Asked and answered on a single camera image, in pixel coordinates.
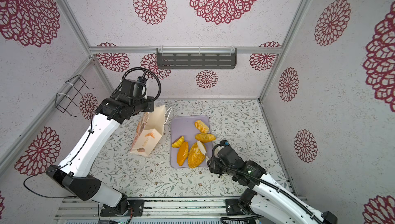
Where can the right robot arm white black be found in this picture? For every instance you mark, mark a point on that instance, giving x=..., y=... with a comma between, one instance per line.
x=264, y=196

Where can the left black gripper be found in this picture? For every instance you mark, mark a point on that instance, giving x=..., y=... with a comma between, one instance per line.
x=150, y=108

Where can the orange elongated bread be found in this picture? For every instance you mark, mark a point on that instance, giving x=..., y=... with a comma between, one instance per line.
x=183, y=153

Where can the lavender tray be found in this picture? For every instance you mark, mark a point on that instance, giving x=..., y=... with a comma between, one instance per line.
x=184, y=126

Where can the large sesame bread loaf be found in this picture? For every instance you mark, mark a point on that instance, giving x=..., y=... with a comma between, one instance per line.
x=196, y=157

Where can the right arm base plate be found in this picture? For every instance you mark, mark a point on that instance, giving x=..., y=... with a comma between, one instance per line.
x=241, y=205

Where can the printed paper bag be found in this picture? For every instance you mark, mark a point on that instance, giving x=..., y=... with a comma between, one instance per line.
x=150, y=130

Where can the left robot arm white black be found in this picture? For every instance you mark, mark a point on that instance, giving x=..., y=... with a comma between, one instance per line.
x=73, y=172

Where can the small yellow croissant piece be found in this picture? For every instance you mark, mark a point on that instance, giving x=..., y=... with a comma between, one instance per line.
x=178, y=143

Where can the oval golden bread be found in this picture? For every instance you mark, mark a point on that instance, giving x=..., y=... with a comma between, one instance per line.
x=205, y=137

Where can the floral table mat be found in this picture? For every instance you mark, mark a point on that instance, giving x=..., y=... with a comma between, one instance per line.
x=238, y=121

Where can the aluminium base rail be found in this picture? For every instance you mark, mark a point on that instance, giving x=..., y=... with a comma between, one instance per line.
x=147, y=208

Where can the black wire wall rack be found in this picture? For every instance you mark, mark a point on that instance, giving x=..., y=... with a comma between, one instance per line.
x=66, y=98

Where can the metal tongs with white tips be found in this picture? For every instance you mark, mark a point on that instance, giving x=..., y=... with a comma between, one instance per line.
x=203, y=150

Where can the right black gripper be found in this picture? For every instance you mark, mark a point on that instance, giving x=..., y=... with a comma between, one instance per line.
x=212, y=168

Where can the grey wall shelf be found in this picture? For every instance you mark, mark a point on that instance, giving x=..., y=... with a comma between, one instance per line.
x=196, y=59

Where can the flaky yellow pastry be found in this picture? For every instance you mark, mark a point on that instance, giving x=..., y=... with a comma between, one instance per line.
x=201, y=126

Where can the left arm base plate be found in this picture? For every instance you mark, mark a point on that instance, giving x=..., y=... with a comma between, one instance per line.
x=130, y=207

